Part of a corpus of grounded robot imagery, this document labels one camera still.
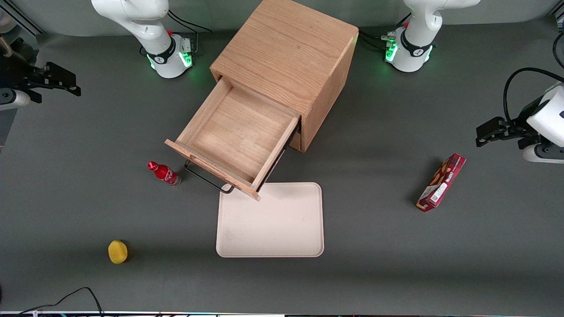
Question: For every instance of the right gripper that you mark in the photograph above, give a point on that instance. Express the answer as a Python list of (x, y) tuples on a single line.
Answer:
[(17, 75)]

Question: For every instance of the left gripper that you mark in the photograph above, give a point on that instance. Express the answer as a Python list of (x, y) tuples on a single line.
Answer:
[(520, 126)]

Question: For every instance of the wooden drawer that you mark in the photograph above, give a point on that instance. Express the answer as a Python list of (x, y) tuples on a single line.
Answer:
[(295, 141), (238, 132)]

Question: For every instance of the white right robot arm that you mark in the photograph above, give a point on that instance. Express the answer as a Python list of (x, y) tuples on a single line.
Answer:
[(150, 26)]

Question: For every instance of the wooden drawer cabinet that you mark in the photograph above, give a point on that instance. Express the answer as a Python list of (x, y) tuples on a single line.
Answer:
[(286, 48)]

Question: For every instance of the red snack box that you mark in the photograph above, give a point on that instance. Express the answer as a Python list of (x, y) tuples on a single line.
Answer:
[(442, 182)]

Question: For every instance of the red soda bottle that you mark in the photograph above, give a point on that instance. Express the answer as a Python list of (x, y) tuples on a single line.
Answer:
[(165, 173)]

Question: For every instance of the yellow lemon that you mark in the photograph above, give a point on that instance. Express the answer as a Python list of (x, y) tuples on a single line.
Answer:
[(117, 252)]

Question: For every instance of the beige plastic tray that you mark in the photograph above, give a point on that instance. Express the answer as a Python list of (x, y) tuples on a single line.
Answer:
[(282, 224)]

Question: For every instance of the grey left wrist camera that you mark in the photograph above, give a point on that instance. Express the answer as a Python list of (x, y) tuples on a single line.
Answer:
[(544, 154)]

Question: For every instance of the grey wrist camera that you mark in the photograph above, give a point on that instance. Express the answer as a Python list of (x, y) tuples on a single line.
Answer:
[(544, 154), (13, 99)]

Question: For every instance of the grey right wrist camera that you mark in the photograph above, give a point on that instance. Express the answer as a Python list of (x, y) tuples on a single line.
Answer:
[(13, 99)]

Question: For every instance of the aluminium frame bar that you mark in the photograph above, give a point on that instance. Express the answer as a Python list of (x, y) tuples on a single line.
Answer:
[(28, 23)]

